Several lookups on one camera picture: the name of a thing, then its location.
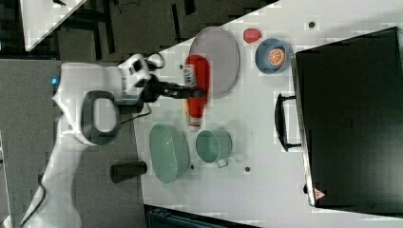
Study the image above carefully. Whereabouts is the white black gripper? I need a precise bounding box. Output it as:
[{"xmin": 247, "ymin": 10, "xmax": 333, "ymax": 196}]
[{"xmin": 118, "ymin": 54, "xmax": 206, "ymax": 104}]

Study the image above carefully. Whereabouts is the red ketchup bottle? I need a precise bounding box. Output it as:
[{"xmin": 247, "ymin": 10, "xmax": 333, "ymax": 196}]
[{"xmin": 183, "ymin": 54, "xmax": 211, "ymax": 131}]

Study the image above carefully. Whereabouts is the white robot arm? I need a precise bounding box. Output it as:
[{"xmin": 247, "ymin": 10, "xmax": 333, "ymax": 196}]
[{"xmin": 20, "ymin": 54, "xmax": 210, "ymax": 228}]

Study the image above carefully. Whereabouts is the green oval strainer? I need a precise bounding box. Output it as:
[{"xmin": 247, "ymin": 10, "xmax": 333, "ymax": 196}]
[{"xmin": 149, "ymin": 123, "xmax": 189, "ymax": 184}]

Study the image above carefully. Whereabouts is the yellow toy banana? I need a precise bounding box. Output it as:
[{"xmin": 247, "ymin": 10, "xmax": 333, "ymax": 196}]
[{"xmin": 182, "ymin": 100, "xmax": 189, "ymax": 123}]

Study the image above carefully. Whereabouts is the round grey plate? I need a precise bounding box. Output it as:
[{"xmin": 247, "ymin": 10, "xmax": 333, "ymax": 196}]
[{"xmin": 189, "ymin": 27, "xmax": 240, "ymax": 98}]

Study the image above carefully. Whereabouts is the red toy fruit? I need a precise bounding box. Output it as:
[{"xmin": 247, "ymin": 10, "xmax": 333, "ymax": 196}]
[{"xmin": 243, "ymin": 28, "xmax": 261, "ymax": 44}]

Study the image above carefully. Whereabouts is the blue bowl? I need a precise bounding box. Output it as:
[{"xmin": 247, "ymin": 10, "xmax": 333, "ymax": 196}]
[{"xmin": 255, "ymin": 38, "xmax": 290, "ymax": 74}]

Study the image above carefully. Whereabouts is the black cylindrical container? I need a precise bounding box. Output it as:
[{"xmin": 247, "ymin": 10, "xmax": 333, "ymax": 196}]
[{"xmin": 109, "ymin": 161, "xmax": 147, "ymax": 183}]

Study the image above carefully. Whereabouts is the toy orange half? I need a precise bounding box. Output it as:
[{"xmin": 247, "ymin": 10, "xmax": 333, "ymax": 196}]
[{"xmin": 268, "ymin": 48, "xmax": 286, "ymax": 67}]

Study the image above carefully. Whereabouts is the dark blue crate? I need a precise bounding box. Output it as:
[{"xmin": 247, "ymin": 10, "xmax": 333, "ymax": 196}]
[{"xmin": 144, "ymin": 204, "xmax": 259, "ymax": 228}]

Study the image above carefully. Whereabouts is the white side table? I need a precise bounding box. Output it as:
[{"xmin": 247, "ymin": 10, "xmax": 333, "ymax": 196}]
[{"xmin": 19, "ymin": 0, "xmax": 87, "ymax": 51}]

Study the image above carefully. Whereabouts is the black toaster oven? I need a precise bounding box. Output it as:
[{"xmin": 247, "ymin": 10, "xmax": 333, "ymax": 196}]
[{"xmin": 290, "ymin": 27, "xmax": 403, "ymax": 218}]

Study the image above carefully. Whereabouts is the green cup with handle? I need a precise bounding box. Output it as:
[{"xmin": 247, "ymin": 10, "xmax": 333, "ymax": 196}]
[{"xmin": 196, "ymin": 128, "xmax": 233, "ymax": 168}]

